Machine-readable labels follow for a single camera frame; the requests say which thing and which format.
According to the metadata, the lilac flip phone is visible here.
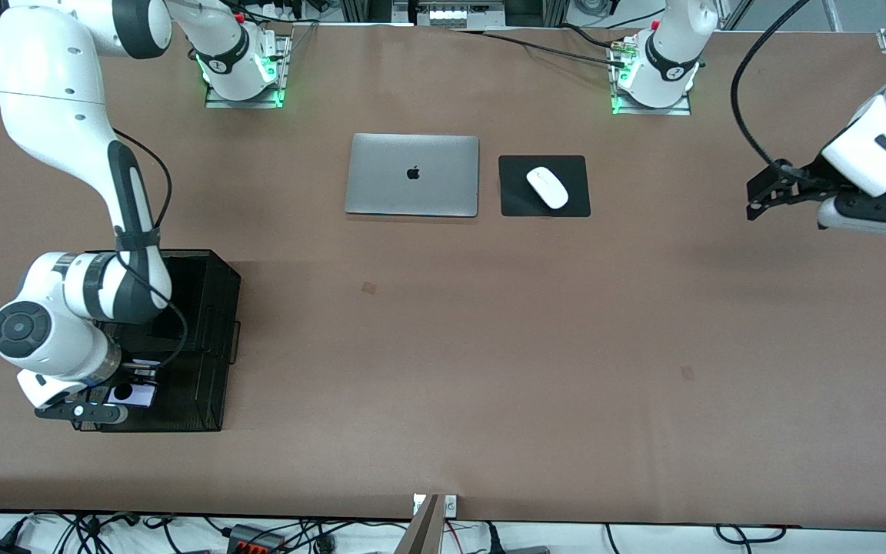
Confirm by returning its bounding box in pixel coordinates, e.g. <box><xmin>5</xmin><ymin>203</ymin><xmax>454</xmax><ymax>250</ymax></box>
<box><xmin>108</xmin><ymin>382</ymin><xmax>158</xmax><ymax>409</ymax></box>

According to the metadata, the black mesh two-tier tray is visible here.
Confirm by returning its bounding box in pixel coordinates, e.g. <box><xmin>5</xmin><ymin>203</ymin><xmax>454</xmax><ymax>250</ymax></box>
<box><xmin>61</xmin><ymin>249</ymin><xmax>242</xmax><ymax>433</ymax></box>

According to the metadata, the black orange power strip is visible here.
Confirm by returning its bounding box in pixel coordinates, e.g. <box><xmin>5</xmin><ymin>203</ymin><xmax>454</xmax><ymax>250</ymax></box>
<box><xmin>228</xmin><ymin>525</ymin><xmax>287</xmax><ymax>554</ymax></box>

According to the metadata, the white computer mouse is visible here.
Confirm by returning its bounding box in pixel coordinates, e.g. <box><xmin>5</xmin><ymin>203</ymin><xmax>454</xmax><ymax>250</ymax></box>
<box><xmin>526</xmin><ymin>166</ymin><xmax>569</xmax><ymax>209</ymax></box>

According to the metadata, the black mouse pad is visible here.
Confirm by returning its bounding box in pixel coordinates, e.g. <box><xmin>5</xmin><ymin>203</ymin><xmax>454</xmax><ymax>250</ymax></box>
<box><xmin>498</xmin><ymin>155</ymin><xmax>591</xmax><ymax>218</ymax></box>

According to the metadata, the silver closed laptop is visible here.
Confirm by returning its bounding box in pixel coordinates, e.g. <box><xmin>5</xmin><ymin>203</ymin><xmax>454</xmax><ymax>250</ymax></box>
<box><xmin>345</xmin><ymin>133</ymin><xmax>481</xmax><ymax>218</ymax></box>

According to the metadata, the metal control box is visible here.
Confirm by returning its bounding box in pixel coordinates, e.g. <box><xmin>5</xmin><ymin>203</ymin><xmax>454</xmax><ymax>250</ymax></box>
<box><xmin>393</xmin><ymin>0</ymin><xmax>507</xmax><ymax>30</ymax></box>

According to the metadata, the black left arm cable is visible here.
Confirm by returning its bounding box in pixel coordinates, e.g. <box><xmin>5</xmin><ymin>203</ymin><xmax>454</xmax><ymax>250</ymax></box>
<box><xmin>731</xmin><ymin>0</ymin><xmax>814</xmax><ymax>176</ymax></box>

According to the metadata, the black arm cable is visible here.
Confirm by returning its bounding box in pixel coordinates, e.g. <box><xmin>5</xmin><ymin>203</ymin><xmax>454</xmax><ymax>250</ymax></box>
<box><xmin>731</xmin><ymin>0</ymin><xmax>814</xmax><ymax>176</ymax></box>
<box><xmin>111</xmin><ymin>127</ymin><xmax>190</xmax><ymax>374</ymax></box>

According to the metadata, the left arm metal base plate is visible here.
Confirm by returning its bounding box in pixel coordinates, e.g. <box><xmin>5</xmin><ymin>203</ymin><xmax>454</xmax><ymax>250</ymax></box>
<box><xmin>611</xmin><ymin>38</ymin><xmax>692</xmax><ymax>117</ymax></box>

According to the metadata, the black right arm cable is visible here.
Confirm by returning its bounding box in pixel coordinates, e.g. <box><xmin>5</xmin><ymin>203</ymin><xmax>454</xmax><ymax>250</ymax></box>
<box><xmin>111</xmin><ymin>127</ymin><xmax>190</xmax><ymax>374</ymax></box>

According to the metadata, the black cable on table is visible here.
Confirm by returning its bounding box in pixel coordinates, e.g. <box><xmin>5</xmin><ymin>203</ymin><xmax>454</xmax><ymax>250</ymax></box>
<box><xmin>451</xmin><ymin>27</ymin><xmax>628</xmax><ymax>70</ymax></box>

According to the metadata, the brown wooden post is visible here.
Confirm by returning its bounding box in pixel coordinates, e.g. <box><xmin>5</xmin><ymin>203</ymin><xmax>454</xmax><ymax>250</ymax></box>
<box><xmin>395</xmin><ymin>495</ymin><xmax>441</xmax><ymax>554</ymax></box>

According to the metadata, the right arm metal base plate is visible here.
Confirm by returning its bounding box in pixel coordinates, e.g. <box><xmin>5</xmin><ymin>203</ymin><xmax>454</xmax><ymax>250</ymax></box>
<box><xmin>205</xmin><ymin>35</ymin><xmax>291</xmax><ymax>109</ymax></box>

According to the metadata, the black looped floor cable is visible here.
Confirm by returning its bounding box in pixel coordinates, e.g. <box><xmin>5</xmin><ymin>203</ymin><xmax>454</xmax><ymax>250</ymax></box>
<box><xmin>715</xmin><ymin>525</ymin><xmax>787</xmax><ymax>544</ymax></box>

